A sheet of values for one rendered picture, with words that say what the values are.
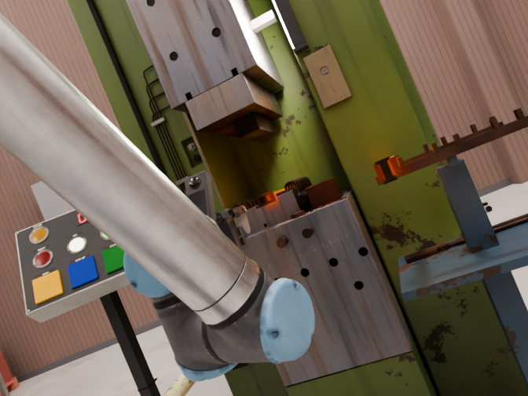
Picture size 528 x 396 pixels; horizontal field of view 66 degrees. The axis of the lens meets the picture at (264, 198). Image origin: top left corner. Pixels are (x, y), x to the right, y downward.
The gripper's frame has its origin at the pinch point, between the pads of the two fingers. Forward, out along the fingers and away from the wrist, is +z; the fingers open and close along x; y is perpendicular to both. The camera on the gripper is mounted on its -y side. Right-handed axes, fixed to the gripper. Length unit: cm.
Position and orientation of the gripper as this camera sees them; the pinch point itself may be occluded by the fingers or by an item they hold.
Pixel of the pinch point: (232, 212)
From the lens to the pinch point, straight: 89.3
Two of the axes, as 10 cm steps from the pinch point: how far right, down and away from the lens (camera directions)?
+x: 8.9, -3.8, -2.6
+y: 3.9, 9.2, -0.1
